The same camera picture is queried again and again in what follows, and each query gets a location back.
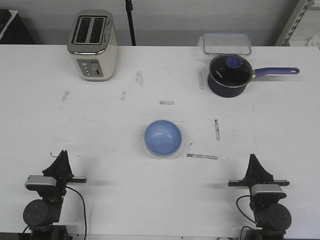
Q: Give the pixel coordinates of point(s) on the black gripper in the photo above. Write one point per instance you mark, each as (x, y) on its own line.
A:
(60, 166)
(255, 171)

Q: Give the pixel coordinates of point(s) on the cream two-slot toaster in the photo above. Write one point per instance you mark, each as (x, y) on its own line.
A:
(92, 45)

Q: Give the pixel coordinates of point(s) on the clear plastic food container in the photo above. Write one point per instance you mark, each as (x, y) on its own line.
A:
(214, 43)

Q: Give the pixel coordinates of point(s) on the green bowl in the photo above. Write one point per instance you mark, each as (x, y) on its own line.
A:
(162, 151)

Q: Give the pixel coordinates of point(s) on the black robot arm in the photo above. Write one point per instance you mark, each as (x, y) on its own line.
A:
(42, 215)
(271, 219)

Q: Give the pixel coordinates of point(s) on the glass lid with blue knob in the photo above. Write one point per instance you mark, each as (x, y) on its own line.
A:
(230, 70)

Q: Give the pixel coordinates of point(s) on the blue bowl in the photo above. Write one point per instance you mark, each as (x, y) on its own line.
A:
(162, 133)

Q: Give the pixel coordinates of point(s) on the black tripod pole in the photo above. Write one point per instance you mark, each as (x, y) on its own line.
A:
(129, 9)

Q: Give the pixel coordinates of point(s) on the dark blue saucepan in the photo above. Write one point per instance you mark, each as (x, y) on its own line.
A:
(230, 92)

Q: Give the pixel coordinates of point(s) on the grey metal shelf rack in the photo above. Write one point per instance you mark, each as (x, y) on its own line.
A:
(302, 25)

